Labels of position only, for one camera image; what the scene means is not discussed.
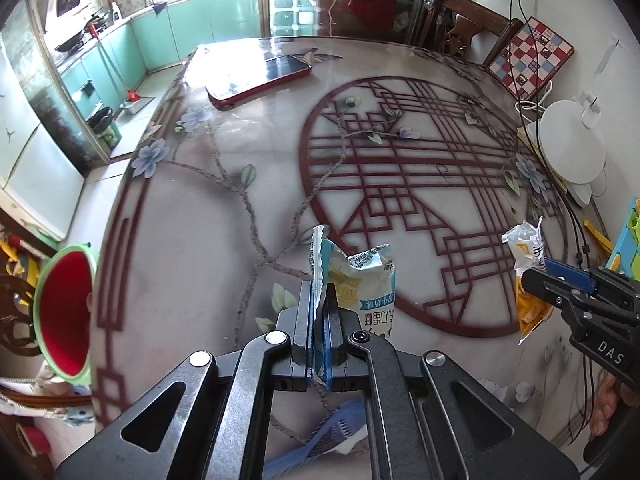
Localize carved wooden chair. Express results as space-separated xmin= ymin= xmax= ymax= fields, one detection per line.
xmin=425 ymin=0 xmax=523 ymax=68
xmin=0 ymin=272 xmax=96 ymax=413

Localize person's right hand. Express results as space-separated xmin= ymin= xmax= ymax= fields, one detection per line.
xmin=589 ymin=375 xmax=632 ymax=437

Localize white handbag with pearl chain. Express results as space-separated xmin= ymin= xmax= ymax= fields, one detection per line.
xmin=0 ymin=372 xmax=96 ymax=428

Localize red smartphone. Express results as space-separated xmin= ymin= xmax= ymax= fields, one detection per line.
xmin=205 ymin=52 xmax=313 ymax=110

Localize white refrigerator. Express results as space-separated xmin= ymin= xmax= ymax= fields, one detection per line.
xmin=0 ymin=45 xmax=86 ymax=241

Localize yellow snack wrapper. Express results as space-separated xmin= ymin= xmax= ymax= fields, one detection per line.
xmin=501 ymin=217 xmax=553 ymax=346

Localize black cable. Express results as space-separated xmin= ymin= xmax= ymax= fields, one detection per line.
xmin=505 ymin=0 xmax=601 ymax=271

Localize light blue box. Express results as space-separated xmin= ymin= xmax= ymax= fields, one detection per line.
xmin=605 ymin=195 xmax=640 ymax=281

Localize blue perforated plastic item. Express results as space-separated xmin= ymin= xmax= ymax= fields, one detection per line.
xmin=262 ymin=400 xmax=371 ymax=480

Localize broom with red head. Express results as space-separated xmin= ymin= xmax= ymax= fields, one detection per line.
xmin=95 ymin=35 xmax=142 ymax=104

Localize grey dustpan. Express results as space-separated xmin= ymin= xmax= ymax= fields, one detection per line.
xmin=119 ymin=96 xmax=155 ymax=115

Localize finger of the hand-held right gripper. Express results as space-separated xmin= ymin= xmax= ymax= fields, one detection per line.
xmin=522 ymin=267 xmax=591 ymax=318
xmin=542 ymin=257 xmax=601 ymax=295

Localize green kitchen cabinets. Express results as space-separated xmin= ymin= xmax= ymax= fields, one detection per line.
xmin=60 ymin=0 xmax=261 ymax=126

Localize yellow plastic strip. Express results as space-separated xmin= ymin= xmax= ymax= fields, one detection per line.
xmin=582 ymin=217 xmax=614 ymax=257

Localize white and blue snack wrapper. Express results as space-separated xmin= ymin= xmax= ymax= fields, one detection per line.
xmin=310 ymin=225 xmax=398 ymax=341

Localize kitchen bin with black bag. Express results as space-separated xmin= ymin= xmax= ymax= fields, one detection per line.
xmin=87 ymin=106 xmax=123 ymax=148

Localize red checkered cushion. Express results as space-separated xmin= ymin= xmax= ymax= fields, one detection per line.
xmin=487 ymin=16 xmax=575 ymax=101

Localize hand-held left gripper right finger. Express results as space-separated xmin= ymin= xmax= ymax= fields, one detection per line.
xmin=322 ymin=282 xmax=581 ymax=480

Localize red bin with green rim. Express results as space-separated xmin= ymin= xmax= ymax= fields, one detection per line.
xmin=32 ymin=244 xmax=98 ymax=387

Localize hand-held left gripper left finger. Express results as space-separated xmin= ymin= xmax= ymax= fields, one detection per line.
xmin=52 ymin=280 xmax=321 ymax=480

